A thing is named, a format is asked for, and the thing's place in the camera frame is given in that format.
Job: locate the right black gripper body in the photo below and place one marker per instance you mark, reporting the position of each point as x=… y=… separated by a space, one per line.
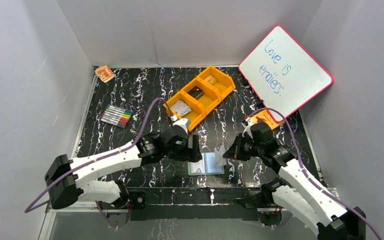
x=245 y=147

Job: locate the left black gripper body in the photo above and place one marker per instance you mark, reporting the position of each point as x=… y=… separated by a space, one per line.
x=194 y=148

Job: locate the silver credit card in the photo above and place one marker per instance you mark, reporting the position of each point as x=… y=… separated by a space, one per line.
x=219 y=159
x=197 y=168

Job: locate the silver card stack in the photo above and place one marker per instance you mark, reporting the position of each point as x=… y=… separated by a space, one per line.
x=181 y=108

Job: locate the green card holder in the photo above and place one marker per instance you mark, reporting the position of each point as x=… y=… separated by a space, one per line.
x=210 y=165

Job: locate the yellow three-compartment bin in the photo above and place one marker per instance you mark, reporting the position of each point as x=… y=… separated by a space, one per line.
x=212 y=97

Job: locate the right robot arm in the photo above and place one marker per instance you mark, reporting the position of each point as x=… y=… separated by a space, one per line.
x=295 y=189

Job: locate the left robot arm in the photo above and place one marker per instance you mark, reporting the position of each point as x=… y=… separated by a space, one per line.
x=76 y=179

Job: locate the black card stack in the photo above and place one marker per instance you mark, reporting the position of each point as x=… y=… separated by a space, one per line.
x=196 y=93

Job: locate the gold card stack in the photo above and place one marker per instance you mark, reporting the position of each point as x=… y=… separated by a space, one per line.
x=211 y=80

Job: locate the small orange card box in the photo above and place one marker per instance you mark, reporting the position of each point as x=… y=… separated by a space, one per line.
x=104 y=73

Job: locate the orange book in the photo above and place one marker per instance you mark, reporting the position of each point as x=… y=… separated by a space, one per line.
x=265 y=117

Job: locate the black mounting plate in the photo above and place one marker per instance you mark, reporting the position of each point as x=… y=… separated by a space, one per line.
x=269 y=216

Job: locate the pack of coloured markers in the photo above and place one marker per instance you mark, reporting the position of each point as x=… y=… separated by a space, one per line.
x=116 y=116

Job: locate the pink-framed whiteboard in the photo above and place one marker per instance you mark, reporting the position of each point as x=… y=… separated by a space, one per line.
x=283 y=74

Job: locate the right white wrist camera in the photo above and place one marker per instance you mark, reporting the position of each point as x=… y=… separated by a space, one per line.
x=247 y=124

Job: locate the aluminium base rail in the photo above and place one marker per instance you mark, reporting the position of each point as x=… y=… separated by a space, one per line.
x=112 y=196

